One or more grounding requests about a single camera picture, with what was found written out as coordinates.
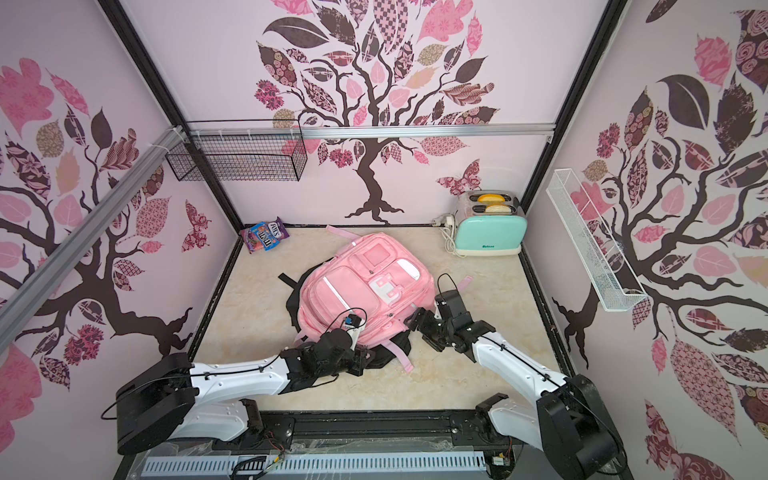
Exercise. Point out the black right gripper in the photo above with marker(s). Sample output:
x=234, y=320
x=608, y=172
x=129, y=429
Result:
x=437, y=330

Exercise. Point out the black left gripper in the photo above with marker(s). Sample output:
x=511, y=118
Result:
x=359, y=360

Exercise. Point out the pink backpack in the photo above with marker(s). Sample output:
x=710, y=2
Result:
x=375, y=277

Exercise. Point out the black backpack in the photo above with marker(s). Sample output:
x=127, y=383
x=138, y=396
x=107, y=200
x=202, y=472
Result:
x=379, y=355

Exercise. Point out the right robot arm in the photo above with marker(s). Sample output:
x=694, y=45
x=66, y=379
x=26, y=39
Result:
x=566, y=418

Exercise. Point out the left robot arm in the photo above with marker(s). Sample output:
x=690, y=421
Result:
x=177, y=398

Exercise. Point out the mint green toaster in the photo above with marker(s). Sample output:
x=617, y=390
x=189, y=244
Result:
x=488, y=223

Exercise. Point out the pink candy packet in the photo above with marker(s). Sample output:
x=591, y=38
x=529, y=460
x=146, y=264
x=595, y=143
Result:
x=250, y=240

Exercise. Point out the purple candy packet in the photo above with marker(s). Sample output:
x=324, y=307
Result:
x=278, y=230

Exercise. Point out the blue M&M's packet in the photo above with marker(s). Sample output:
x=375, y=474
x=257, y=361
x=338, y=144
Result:
x=264, y=236

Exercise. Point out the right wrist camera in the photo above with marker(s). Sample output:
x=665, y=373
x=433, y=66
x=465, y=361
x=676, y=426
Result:
x=450, y=305

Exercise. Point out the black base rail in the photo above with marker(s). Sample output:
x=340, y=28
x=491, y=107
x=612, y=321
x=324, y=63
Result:
x=286, y=432

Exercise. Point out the white cable duct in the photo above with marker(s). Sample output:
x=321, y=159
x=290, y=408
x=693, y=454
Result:
x=316, y=466

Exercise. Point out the white wire basket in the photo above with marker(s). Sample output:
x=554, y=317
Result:
x=601, y=254

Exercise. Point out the aluminium rail back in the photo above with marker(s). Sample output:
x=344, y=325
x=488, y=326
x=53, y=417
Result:
x=423, y=131

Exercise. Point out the aluminium rail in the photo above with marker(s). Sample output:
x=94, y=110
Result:
x=423, y=131
x=32, y=294

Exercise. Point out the black wire basket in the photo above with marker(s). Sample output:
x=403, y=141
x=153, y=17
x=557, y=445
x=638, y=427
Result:
x=263, y=150

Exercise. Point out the aluminium rail left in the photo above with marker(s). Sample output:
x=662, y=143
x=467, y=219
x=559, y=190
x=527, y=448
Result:
x=32, y=294

